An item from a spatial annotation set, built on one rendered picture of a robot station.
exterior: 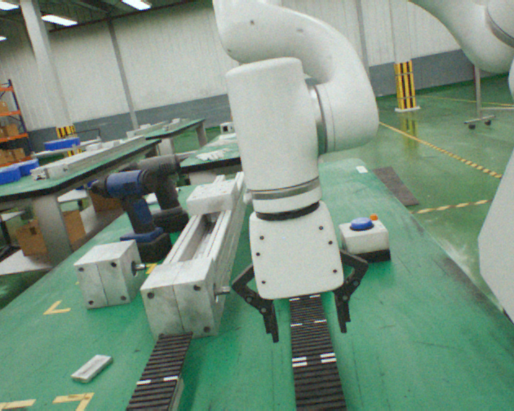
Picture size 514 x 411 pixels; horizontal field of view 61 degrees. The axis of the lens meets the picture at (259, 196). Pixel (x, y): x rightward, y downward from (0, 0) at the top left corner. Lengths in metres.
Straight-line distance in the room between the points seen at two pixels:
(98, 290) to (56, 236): 2.30
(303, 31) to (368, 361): 0.41
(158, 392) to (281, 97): 0.36
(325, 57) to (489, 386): 0.40
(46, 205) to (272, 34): 2.72
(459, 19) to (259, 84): 0.50
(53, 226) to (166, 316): 2.52
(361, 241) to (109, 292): 0.49
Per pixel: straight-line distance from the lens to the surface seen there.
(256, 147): 0.45
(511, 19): 0.88
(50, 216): 3.17
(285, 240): 0.49
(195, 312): 0.69
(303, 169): 0.46
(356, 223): 0.84
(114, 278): 0.89
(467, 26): 0.88
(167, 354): 0.63
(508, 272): 0.65
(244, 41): 0.56
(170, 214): 1.26
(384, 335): 0.64
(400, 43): 10.91
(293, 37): 0.54
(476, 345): 0.63
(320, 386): 0.51
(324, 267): 0.50
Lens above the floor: 1.13
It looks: 14 degrees down
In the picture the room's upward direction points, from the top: 11 degrees counter-clockwise
